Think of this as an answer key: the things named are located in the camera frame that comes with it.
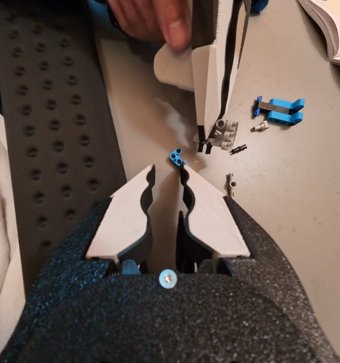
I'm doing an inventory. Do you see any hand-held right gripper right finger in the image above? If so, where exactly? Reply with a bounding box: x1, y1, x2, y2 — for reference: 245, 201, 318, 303
177, 164, 251, 273

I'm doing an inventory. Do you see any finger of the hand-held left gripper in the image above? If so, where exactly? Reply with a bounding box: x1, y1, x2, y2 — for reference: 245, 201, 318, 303
220, 0, 252, 117
192, 0, 239, 143

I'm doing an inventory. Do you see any instruction booklet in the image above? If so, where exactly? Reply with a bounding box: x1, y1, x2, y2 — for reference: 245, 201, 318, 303
298, 0, 340, 70

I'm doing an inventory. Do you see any small grey connector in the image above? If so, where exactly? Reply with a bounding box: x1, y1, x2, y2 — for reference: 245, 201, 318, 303
226, 173, 237, 197

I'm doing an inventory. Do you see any grey triangular panel piece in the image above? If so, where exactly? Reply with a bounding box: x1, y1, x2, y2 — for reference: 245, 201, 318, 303
193, 119, 239, 152

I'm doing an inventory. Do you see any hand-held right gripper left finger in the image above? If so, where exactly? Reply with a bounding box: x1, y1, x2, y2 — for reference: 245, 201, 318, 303
84, 164, 156, 270

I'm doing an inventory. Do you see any blue angled toy beam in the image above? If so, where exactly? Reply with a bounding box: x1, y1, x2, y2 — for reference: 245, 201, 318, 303
168, 147, 192, 171

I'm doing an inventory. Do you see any black perforated pad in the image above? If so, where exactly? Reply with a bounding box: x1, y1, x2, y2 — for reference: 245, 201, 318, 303
0, 0, 127, 295

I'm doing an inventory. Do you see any person's left hand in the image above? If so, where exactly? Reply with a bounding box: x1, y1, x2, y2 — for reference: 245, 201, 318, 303
107, 0, 192, 52

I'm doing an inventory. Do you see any light grey axle pin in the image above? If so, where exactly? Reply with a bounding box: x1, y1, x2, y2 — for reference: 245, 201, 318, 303
251, 120, 270, 133

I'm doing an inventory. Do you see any partly built toy model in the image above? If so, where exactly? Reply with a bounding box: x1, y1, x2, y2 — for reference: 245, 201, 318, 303
249, 0, 269, 14

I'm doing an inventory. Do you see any blue beam assembly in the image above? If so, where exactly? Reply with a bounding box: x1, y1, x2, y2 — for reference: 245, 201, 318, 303
255, 96, 305, 127

